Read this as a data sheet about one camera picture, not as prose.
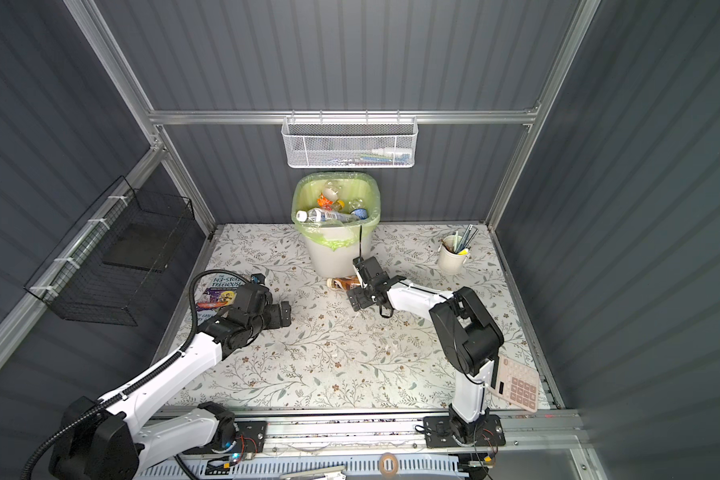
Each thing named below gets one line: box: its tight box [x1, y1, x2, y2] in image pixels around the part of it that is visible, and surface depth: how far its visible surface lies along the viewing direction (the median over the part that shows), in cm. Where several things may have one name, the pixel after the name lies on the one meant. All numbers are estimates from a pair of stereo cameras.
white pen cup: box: [437, 234, 470, 275], surface depth 101 cm
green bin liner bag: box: [291, 171, 381, 250], surface depth 91 cm
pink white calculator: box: [488, 355, 539, 413], surface depth 81 cm
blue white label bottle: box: [296, 208, 361, 223], surface depth 84 cm
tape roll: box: [379, 452, 399, 477], surface depth 72 cm
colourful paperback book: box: [196, 273, 247, 326], surface depth 99 cm
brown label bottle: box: [326, 275, 361, 290], surface depth 101 cm
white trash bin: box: [292, 208, 381, 277], surface depth 86 cm
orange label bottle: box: [317, 192, 334, 211], surface depth 97 cm
